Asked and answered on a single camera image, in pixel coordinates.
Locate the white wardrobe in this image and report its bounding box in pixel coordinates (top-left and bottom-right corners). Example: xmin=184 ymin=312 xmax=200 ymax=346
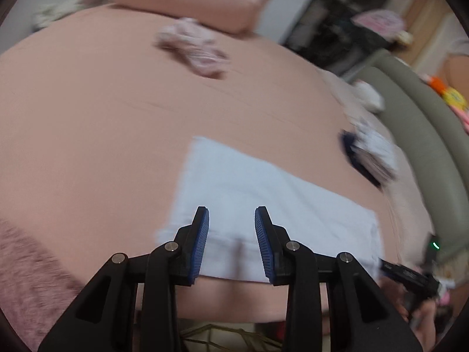
xmin=256 ymin=0 xmax=332 ymax=46

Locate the person's right hand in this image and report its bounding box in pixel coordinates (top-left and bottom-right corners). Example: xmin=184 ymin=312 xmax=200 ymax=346
xmin=382 ymin=282 xmax=439 ymax=346

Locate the beige pillow blanket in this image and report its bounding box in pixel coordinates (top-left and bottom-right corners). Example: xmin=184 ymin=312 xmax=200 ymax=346
xmin=322 ymin=69 xmax=435 ymax=265

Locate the pink crumpled garment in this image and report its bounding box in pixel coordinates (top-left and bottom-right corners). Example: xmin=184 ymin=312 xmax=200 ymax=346
xmin=153 ymin=16 xmax=232 ymax=80

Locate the pile of crumpled clothes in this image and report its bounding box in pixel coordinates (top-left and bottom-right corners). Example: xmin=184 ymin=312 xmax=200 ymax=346
xmin=32 ymin=0 xmax=96 ymax=31

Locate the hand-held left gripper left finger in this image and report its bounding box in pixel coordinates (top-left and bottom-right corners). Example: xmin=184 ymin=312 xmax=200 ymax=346
xmin=38 ymin=206 xmax=210 ymax=352

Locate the stack of folded clothes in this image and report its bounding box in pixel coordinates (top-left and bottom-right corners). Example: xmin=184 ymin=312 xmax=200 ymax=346
xmin=340 ymin=116 xmax=401 ymax=188

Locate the pink printed hat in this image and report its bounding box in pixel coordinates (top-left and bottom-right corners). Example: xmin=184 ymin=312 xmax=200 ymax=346
xmin=353 ymin=9 xmax=406 ymax=40

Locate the orange carrot plush toy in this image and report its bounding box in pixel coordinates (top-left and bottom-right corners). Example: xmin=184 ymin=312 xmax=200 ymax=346
xmin=428 ymin=76 xmax=448 ymax=93

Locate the grey-green padded headboard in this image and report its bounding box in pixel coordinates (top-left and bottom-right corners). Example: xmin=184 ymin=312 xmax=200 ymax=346
xmin=351 ymin=49 xmax=469 ymax=263

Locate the yellow square plush toy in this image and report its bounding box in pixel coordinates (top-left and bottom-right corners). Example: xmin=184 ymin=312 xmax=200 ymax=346
xmin=441 ymin=88 xmax=469 ymax=109

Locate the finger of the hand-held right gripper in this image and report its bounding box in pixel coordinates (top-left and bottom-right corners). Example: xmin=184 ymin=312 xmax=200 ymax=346
xmin=379 ymin=258 xmax=415 ymax=284

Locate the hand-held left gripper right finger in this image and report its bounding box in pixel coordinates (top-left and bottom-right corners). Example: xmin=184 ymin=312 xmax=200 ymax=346
xmin=254 ymin=206 xmax=420 ymax=352

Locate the white plush toy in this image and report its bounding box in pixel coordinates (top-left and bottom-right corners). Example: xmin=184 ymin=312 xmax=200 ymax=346
xmin=353 ymin=80 xmax=386 ymax=113

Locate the pink fluffy pajamas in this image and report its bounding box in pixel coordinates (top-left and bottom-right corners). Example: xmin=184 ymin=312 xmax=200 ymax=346
xmin=0 ymin=219 xmax=86 ymax=340

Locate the glass-door wardrobe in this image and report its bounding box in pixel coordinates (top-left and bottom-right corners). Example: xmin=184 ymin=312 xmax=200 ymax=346
xmin=281 ymin=0 xmax=390 ymax=78

